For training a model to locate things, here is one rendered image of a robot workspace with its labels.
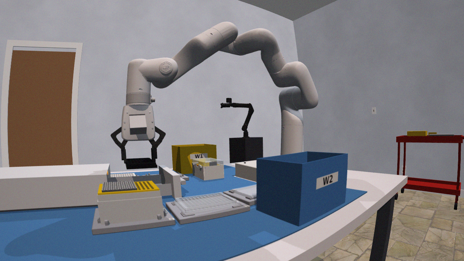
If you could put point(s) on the blue open-top bin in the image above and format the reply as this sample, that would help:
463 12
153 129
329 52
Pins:
299 187

